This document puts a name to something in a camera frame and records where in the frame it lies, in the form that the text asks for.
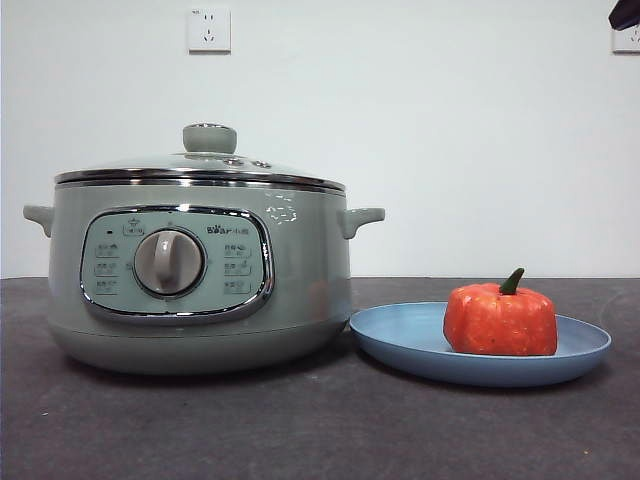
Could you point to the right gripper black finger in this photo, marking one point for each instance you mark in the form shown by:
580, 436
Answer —
629, 12

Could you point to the orange pumpkin with green stem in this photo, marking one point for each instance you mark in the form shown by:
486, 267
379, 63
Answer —
500, 325

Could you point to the glass lid with green knob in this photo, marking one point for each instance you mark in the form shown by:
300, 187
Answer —
208, 140

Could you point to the blue round plate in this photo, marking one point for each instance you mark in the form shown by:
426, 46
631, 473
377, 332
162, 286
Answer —
400, 335

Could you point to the green electric steamer pot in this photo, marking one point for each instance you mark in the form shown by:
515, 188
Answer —
300, 260

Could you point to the white wall socket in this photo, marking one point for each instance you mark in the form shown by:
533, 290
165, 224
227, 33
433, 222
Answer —
629, 42
210, 30

